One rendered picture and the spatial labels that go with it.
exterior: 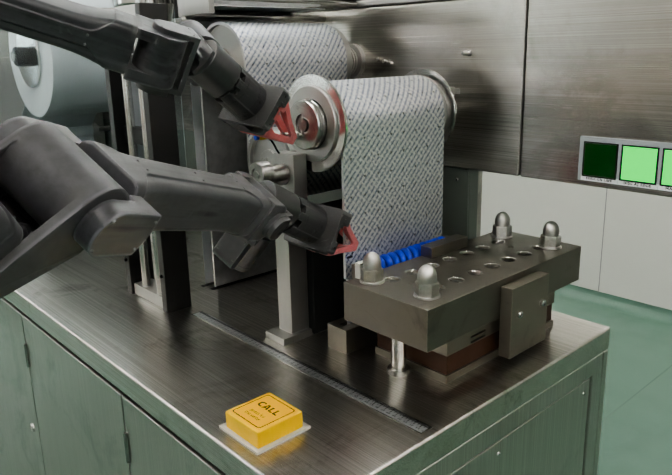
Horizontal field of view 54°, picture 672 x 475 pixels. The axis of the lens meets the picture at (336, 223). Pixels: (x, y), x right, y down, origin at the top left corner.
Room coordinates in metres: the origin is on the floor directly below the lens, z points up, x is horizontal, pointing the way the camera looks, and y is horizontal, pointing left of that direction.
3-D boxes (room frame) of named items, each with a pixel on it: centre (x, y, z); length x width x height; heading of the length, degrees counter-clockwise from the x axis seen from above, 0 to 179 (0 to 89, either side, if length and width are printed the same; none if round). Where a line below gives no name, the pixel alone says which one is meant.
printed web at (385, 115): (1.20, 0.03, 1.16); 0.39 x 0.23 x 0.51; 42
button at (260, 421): (0.74, 0.10, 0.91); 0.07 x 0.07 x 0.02; 42
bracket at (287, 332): (1.02, 0.08, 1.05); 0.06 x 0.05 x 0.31; 132
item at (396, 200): (1.05, -0.10, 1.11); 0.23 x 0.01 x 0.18; 132
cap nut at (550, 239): (1.07, -0.36, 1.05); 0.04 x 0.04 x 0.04
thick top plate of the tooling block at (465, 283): (0.99, -0.21, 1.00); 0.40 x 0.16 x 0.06; 132
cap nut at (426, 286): (0.85, -0.12, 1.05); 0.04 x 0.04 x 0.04
